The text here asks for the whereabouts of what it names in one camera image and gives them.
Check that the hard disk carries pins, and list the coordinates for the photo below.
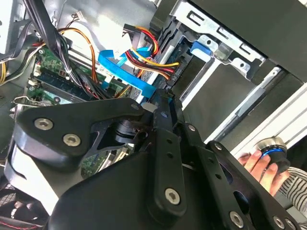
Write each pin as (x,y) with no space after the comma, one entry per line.
(202,49)

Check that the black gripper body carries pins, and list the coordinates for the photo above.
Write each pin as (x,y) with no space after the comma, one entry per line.
(108,198)

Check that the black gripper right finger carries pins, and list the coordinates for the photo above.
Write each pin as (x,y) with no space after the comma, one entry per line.
(216,167)

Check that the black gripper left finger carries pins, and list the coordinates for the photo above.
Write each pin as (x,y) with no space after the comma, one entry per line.
(57,129)

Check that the person's hand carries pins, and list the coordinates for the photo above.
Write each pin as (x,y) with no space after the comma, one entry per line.
(256,165)

